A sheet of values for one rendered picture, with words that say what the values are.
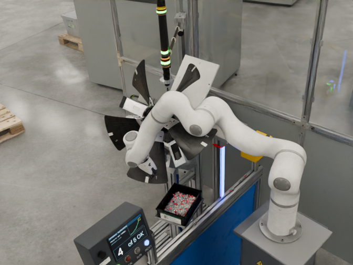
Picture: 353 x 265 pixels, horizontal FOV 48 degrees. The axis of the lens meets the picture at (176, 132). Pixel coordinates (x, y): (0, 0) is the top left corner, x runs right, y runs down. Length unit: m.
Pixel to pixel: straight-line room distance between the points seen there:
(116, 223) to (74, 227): 1.82
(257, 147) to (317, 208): 1.31
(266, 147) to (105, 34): 3.42
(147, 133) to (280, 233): 0.73
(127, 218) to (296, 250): 0.75
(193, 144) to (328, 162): 0.94
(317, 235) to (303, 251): 0.12
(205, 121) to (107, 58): 3.45
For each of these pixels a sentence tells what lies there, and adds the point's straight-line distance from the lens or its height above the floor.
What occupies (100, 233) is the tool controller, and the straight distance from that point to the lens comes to 1.50.
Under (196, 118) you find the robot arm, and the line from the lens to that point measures 1.54.
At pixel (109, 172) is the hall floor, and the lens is 3.75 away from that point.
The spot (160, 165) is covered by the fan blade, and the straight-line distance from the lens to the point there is 2.15.
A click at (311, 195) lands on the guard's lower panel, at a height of 0.47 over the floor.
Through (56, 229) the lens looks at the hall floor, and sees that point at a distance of 3.36.
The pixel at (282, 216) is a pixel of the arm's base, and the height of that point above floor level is 1.07.
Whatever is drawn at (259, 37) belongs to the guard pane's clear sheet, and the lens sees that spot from 2.46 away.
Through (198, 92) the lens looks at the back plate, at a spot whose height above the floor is 1.22.
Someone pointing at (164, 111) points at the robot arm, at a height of 1.48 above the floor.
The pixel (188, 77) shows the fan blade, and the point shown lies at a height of 1.41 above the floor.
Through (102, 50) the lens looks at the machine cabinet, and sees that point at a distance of 4.91.
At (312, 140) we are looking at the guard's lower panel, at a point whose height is 0.90.
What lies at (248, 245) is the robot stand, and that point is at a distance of 1.91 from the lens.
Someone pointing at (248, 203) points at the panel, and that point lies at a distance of 2.44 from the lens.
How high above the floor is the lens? 2.34
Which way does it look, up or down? 34 degrees down
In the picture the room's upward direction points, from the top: 4 degrees counter-clockwise
